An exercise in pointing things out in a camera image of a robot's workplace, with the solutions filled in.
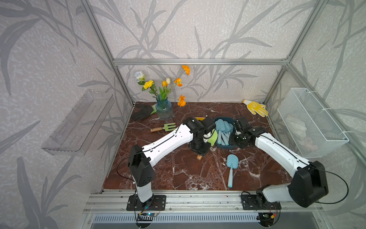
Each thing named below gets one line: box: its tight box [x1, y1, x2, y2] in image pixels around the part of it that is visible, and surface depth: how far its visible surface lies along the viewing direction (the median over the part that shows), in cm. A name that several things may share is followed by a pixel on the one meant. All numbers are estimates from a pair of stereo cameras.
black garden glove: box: [130, 103, 154, 121], surface depth 116 cm
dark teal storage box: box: [213, 116, 236, 150], surface depth 100 cm
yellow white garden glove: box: [242, 99, 269, 118], surface depth 121 cm
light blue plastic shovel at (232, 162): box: [226, 153, 239, 188], surface depth 89 cm
